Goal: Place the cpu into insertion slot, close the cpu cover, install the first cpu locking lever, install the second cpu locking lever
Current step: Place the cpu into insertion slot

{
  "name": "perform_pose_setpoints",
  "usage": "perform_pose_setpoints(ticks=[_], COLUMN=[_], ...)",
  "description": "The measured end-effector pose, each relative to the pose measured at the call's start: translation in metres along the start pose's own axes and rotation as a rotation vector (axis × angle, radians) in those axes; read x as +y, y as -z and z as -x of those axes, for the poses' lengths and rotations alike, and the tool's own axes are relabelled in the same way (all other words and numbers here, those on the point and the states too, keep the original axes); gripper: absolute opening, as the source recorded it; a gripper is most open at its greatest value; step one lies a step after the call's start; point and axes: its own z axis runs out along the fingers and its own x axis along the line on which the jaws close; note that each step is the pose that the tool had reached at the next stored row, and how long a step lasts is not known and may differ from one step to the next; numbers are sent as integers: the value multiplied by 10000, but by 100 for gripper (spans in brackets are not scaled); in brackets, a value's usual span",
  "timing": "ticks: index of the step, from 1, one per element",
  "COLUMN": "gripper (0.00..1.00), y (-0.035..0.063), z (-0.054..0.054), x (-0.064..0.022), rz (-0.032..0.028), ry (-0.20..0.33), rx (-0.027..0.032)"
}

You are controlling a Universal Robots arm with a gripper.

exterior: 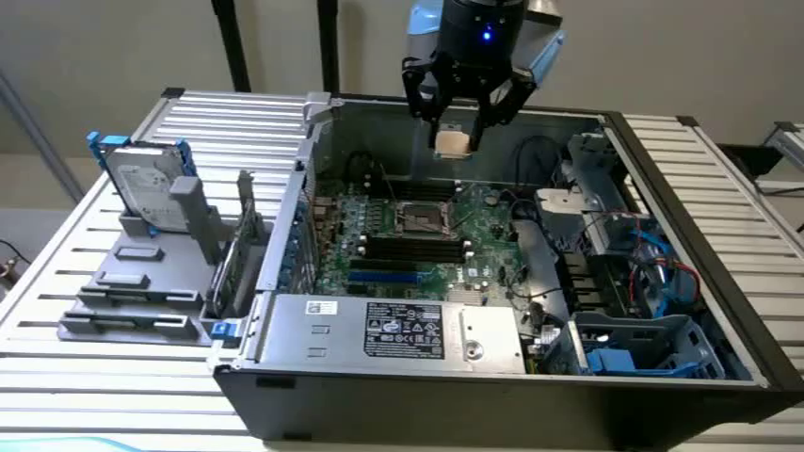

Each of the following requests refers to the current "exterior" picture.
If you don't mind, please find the metal CPU socket cover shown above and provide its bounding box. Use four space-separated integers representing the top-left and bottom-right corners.
394 199 454 212

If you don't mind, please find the silver chipset heat sink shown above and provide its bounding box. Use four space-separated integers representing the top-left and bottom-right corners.
446 288 489 308

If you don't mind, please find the green graphics card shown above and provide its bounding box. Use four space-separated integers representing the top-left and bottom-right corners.
210 169 266 317

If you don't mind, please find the black upright post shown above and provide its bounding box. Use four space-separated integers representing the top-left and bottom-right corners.
208 0 253 93
314 0 341 97

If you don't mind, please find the black open PC case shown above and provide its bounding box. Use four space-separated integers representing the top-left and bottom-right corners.
210 91 804 443

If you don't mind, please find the grey parts rack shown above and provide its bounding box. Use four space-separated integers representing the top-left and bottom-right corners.
57 174 277 346

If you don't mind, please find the blue expansion slot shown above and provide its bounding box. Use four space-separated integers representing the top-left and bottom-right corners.
346 269 421 285

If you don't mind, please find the red disk wire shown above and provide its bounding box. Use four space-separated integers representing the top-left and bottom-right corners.
668 262 702 296

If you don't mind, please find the silver hard disk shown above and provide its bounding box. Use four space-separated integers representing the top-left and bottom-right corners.
101 143 189 234

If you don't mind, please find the square CPU chip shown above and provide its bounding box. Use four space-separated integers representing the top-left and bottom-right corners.
433 123 474 162

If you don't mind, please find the black looped wire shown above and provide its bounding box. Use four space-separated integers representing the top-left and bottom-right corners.
512 135 562 187

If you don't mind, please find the CPU socket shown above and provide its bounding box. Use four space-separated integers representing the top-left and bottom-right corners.
390 200 458 237

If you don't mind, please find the grey side table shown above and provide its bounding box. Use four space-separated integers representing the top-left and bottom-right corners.
717 121 804 197

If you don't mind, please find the hard drive with blue bracket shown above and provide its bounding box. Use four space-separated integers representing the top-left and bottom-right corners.
85 132 197 238

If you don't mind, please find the metal drive cage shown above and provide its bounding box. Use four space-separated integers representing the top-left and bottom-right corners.
532 132 656 258

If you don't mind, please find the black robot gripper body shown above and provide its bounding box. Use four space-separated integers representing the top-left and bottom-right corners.
432 0 526 98

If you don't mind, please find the black RAM slot bank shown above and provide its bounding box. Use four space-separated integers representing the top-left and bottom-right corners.
382 178 457 202
361 234 470 264

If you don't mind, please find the green motherboard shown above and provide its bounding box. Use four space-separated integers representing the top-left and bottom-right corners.
312 181 524 303

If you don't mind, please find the silver power supply unit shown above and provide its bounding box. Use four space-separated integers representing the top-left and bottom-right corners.
252 293 528 376

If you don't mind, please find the blue disk wire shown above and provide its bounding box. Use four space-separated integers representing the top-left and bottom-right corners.
630 224 684 322

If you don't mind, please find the blue plastic disk bay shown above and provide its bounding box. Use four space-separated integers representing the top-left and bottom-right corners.
544 311 728 379

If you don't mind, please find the thin black cable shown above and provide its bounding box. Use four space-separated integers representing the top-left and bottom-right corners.
0 238 28 286

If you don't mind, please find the black expansion slot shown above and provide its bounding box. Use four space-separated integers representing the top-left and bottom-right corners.
348 259 421 272

